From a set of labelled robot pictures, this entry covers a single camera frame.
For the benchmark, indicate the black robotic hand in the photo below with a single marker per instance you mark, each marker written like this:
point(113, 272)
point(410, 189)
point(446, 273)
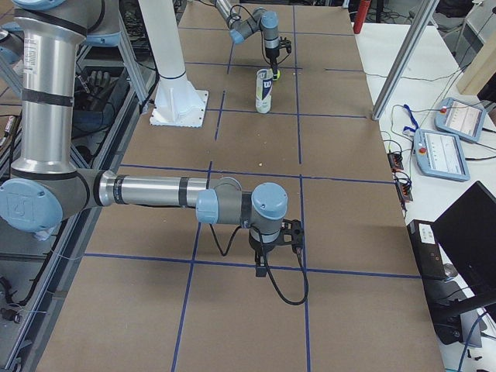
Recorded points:
point(94, 91)

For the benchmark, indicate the orange black adapter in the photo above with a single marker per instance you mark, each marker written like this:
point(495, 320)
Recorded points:
point(395, 161)
point(404, 189)

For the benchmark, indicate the clear tennis ball can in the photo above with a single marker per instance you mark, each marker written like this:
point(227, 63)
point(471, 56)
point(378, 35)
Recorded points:
point(264, 84)

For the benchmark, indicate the rear teach pendant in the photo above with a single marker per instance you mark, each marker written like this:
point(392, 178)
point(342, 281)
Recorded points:
point(461, 118)

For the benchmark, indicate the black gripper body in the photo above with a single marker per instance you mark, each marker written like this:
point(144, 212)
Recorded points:
point(260, 246)
point(271, 53)

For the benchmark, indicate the front teach pendant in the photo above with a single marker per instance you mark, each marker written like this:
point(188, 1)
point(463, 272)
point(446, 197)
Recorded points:
point(440, 155)

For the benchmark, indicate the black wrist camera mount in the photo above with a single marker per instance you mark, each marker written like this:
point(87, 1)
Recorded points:
point(285, 44)
point(292, 234)

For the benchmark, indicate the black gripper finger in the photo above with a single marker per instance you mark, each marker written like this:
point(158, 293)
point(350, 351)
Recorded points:
point(260, 265)
point(273, 64)

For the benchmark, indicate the black monitor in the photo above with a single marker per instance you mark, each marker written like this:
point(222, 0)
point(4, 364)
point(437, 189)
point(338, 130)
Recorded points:
point(466, 232)

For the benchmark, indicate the black computer box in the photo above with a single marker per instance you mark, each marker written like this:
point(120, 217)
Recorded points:
point(427, 252)

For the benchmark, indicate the red cylinder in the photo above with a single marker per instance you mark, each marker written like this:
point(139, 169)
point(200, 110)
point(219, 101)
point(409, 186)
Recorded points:
point(361, 15)

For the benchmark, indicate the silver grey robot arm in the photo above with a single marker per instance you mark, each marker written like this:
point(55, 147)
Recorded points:
point(261, 20)
point(45, 188)

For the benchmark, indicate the wooden board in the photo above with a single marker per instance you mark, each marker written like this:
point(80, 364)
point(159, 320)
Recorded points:
point(480, 20)

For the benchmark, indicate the orange black adapter front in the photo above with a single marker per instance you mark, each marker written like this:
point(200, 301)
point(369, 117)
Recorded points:
point(404, 189)

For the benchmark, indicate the orange black adapter rear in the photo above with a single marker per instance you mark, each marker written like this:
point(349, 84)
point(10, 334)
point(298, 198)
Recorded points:
point(395, 161)

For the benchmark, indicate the yellow tennis ball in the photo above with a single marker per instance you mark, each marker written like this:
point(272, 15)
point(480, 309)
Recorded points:
point(276, 75)

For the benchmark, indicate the teach pendant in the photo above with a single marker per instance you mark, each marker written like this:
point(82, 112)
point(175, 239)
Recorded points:
point(440, 155)
point(461, 118)

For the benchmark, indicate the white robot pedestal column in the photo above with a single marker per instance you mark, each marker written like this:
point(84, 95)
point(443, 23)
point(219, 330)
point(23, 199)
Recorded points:
point(177, 102)

